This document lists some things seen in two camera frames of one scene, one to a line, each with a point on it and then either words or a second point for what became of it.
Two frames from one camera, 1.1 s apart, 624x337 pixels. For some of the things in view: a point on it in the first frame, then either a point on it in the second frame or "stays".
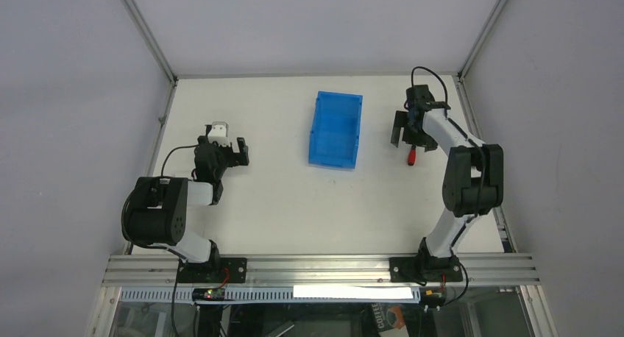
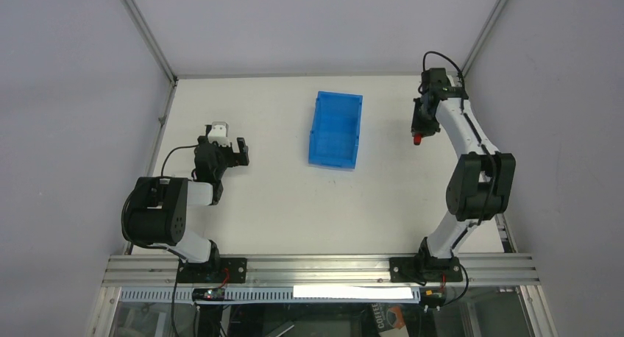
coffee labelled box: (388, 316) stays
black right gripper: (414, 132) to (419, 124)
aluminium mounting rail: (504, 270) stays
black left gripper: (227, 157) stays
